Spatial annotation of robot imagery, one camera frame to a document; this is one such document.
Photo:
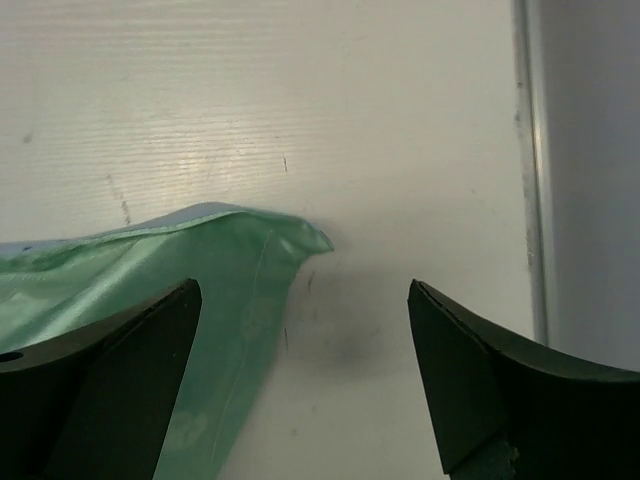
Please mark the blue green satin pillowcase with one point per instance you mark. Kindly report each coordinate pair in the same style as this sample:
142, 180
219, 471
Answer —
244, 261

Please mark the aluminium table frame rail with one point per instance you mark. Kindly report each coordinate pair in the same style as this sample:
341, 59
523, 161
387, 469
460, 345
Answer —
532, 128

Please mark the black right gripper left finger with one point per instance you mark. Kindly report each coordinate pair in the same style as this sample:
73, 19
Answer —
96, 402

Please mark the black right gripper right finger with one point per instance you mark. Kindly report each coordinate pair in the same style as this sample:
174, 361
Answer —
505, 407

